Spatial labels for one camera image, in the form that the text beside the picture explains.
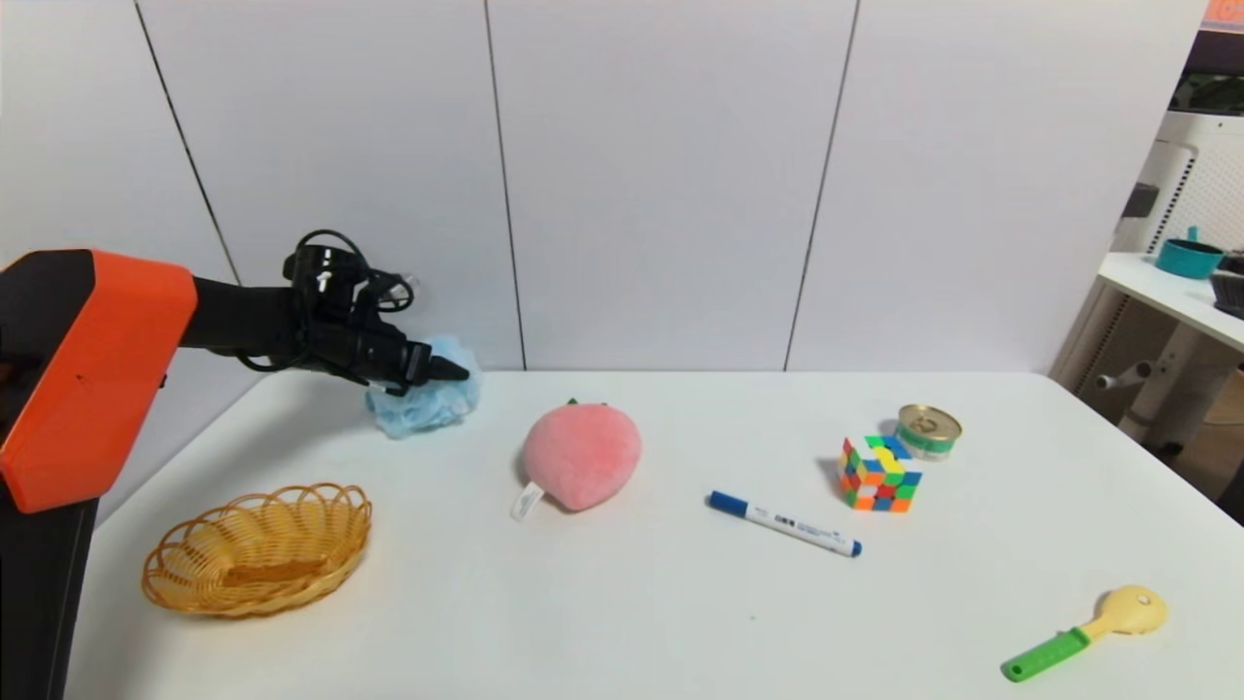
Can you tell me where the yellow pasta spoon green handle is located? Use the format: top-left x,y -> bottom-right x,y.
1001,584 -> 1169,683

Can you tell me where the pink peach plush toy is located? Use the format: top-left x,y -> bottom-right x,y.
512,399 -> 643,523

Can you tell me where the white pegboard panel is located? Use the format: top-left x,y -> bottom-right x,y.
1110,110 -> 1244,257

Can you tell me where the light blue bath loofah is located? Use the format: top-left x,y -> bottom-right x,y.
364,335 -> 483,439

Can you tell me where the white table leg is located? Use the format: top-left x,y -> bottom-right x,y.
1118,324 -> 1237,450

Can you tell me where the black cable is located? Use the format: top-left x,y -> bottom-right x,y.
236,229 -> 416,375

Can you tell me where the black container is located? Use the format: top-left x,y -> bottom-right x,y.
1210,255 -> 1244,320

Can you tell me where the blue and white marker pen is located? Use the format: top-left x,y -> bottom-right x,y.
708,490 -> 863,558

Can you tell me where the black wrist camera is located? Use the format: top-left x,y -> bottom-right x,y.
283,245 -> 368,320

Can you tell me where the teal pot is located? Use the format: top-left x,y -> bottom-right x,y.
1156,227 -> 1226,281

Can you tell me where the yellow wicker basket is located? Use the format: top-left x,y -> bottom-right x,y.
142,482 -> 373,618

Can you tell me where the multicoloured puzzle cube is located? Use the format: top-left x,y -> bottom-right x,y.
839,435 -> 923,513

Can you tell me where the small tin can green label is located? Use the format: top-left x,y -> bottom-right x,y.
895,404 -> 963,462

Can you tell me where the white side table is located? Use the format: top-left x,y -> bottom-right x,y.
1098,253 -> 1244,354

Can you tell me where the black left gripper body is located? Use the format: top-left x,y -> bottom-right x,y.
348,322 -> 432,396

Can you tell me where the white crank handle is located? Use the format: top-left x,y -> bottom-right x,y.
1096,362 -> 1155,392

